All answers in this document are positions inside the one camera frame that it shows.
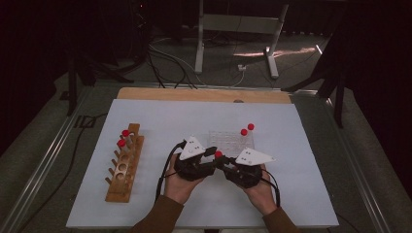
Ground wooden test tube rack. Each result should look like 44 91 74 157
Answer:
104 122 146 204

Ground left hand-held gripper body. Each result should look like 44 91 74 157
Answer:
174 135 218 183

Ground black floor cable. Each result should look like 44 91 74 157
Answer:
16 112 109 233

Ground black floor cables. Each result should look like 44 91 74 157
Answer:
147 45 198 90

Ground black stand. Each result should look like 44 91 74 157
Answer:
281 28 349 129
66 48 135 117

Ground person's right hand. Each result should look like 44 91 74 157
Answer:
238 164 279 216

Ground white floor cable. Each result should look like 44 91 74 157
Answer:
150 38 210 86

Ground white desk frame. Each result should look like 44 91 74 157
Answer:
193 0 290 80

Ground metal floor rail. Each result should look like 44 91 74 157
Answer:
324 95 395 233
0 85 95 233

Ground white table mat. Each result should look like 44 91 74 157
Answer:
65 98 340 229

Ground clear plastic tube rack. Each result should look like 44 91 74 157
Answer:
207 129 257 159

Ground person's left hand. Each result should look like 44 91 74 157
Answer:
163 153 205 206

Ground black equipment rack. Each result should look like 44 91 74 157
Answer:
129 0 154 62

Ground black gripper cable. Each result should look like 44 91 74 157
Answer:
260 168 282 208
154 140 188 203

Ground black curtain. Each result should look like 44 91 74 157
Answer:
339 0 412 198
0 0 130 156

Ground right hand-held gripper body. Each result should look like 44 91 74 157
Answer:
223 148 277 189

